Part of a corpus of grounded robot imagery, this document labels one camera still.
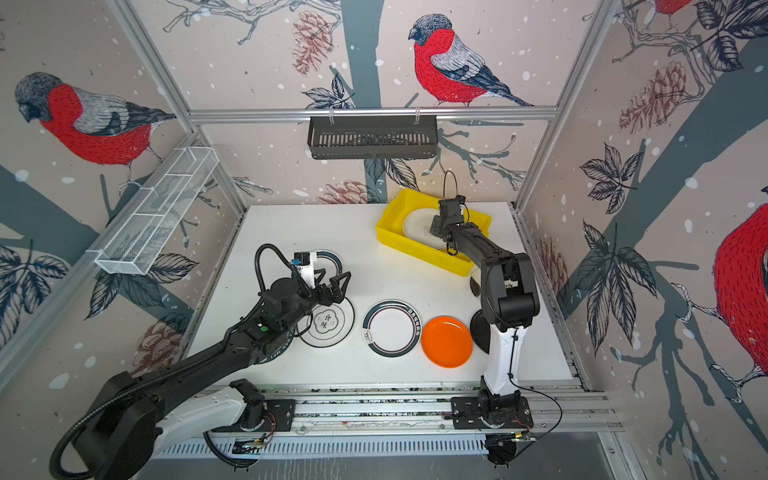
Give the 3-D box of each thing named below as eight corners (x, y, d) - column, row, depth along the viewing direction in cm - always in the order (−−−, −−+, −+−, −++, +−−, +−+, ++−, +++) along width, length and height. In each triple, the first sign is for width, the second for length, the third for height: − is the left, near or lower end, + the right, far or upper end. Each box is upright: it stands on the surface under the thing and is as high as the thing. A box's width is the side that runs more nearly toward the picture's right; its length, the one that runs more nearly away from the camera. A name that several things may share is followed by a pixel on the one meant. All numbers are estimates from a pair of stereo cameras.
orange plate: (423, 368, 83) (423, 366, 81) (420, 319, 92) (420, 316, 91) (476, 368, 83) (477, 366, 81) (467, 319, 92) (469, 316, 91)
